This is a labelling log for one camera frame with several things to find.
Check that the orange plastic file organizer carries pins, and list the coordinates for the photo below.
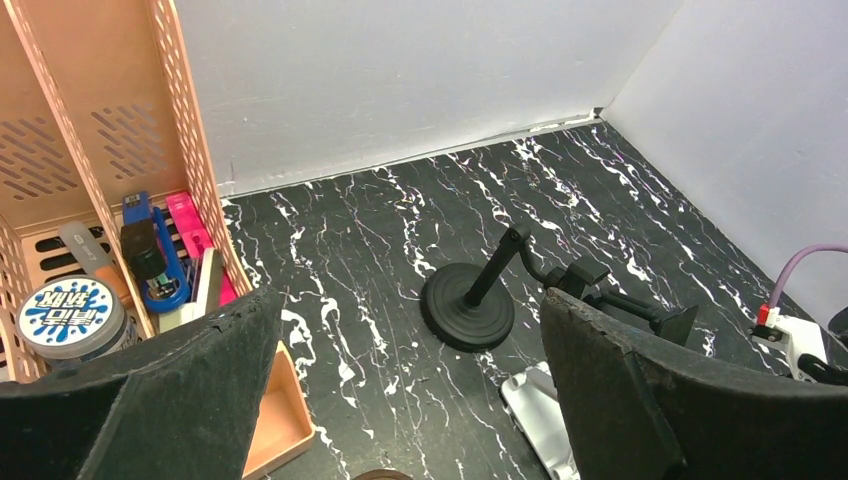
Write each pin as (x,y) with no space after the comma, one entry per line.
(98,103)

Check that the grey orange utility knife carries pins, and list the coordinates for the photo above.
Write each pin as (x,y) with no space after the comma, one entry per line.
(93,259)

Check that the blue handled tool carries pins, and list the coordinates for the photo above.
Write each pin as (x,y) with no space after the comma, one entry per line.
(150,254)

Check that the round tin blue white label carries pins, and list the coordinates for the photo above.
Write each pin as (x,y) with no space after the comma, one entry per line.
(73,320)

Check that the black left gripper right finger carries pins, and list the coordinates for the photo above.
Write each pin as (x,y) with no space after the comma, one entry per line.
(636,406)

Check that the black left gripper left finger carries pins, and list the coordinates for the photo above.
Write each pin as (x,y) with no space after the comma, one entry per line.
(181,405)

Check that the black round base phone stand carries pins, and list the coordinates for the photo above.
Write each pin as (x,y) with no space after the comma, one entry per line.
(469,308)

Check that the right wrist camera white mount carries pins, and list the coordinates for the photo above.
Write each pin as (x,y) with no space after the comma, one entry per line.
(803,344)

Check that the pink plastic box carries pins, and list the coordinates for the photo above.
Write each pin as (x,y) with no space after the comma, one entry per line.
(201,262)

